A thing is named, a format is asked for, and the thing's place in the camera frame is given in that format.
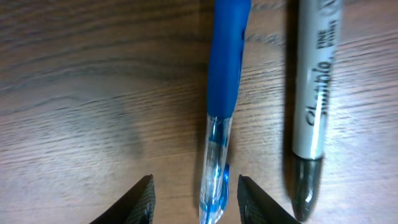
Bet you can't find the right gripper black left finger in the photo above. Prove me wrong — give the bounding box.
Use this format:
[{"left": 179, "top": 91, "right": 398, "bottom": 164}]
[{"left": 90, "top": 174, "right": 155, "bottom": 224}]

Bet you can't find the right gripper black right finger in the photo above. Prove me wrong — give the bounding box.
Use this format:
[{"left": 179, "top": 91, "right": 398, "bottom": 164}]
[{"left": 237, "top": 175, "right": 300, "bottom": 224}]

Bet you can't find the blue ballpoint pen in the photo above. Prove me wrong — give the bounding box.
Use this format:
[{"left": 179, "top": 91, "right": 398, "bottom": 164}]
[{"left": 199, "top": 0, "right": 251, "bottom": 224}]

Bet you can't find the black permanent marker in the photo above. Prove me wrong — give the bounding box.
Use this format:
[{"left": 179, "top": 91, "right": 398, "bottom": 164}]
[{"left": 292, "top": 0, "right": 343, "bottom": 222}]

